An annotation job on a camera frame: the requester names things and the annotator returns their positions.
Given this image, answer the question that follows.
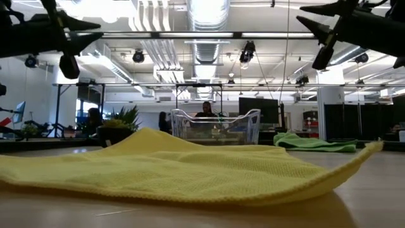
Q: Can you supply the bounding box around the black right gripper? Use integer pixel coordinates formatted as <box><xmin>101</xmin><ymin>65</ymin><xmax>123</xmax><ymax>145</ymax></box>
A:
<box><xmin>296</xmin><ymin>0</ymin><xmax>380</xmax><ymax>71</ymax></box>

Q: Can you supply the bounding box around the black aluminium table frame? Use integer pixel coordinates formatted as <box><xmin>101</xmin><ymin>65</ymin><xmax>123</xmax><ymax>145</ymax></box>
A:
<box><xmin>0</xmin><ymin>137</ymin><xmax>405</xmax><ymax>153</ymax></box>

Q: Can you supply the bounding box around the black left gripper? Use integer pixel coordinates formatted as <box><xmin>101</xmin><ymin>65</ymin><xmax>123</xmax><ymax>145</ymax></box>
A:
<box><xmin>28</xmin><ymin>0</ymin><xmax>104</xmax><ymax>80</ymax></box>

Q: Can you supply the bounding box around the clear plastic bin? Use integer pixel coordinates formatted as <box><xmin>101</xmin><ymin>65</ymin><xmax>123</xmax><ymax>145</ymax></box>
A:
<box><xmin>170</xmin><ymin>108</ymin><xmax>262</xmax><ymax>146</ymax></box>

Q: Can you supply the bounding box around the black background stand frame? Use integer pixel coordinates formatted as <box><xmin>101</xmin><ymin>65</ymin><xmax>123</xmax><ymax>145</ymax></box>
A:
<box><xmin>52</xmin><ymin>82</ymin><xmax>106</xmax><ymax>137</ymax></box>

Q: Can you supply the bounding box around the yellow microfiber towel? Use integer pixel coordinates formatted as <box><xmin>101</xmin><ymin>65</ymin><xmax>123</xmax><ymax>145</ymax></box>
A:
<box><xmin>0</xmin><ymin>127</ymin><xmax>384</xmax><ymax>206</ymax></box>

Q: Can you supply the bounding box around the red storage shelf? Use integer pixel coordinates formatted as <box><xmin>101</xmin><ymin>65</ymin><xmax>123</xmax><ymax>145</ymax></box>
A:
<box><xmin>302</xmin><ymin>110</ymin><xmax>319</xmax><ymax>139</ymax></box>

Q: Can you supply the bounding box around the large black monitor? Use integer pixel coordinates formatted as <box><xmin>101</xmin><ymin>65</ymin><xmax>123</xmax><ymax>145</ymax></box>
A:
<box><xmin>239</xmin><ymin>97</ymin><xmax>280</xmax><ymax>125</ymax></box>

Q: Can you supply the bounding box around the black curtain partition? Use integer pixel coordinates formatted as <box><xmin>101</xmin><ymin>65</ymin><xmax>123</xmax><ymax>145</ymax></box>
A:
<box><xmin>324</xmin><ymin>94</ymin><xmax>405</xmax><ymax>142</ymax></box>

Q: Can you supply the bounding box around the green microfiber towel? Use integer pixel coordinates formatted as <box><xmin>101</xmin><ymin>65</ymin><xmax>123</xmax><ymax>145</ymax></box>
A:
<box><xmin>273</xmin><ymin>132</ymin><xmax>359</xmax><ymax>153</ymax></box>

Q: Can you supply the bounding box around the person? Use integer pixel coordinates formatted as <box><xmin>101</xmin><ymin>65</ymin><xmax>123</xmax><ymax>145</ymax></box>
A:
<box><xmin>189</xmin><ymin>101</ymin><xmax>222</xmax><ymax>130</ymax></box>
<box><xmin>158</xmin><ymin>111</ymin><xmax>173</xmax><ymax>134</ymax></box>
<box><xmin>85</xmin><ymin>107</ymin><xmax>104</xmax><ymax>137</ymax></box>

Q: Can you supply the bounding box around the white rectangular air duct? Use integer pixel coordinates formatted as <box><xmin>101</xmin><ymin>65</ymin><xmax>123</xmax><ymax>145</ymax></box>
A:
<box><xmin>78</xmin><ymin>41</ymin><xmax>156</xmax><ymax>98</ymax></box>

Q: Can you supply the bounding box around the tilted background monitor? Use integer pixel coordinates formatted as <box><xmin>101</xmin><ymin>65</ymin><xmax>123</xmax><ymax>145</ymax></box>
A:
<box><xmin>12</xmin><ymin>101</ymin><xmax>27</xmax><ymax>124</ymax></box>

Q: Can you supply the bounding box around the potted succulent plant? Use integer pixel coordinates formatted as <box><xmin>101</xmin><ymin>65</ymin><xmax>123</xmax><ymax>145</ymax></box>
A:
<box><xmin>96</xmin><ymin>105</ymin><xmax>142</xmax><ymax>149</ymax></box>

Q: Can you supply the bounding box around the small background plant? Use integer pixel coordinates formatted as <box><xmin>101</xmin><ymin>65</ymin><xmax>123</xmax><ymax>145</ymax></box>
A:
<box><xmin>21</xmin><ymin>123</ymin><xmax>39</xmax><ymax>137</ymax></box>

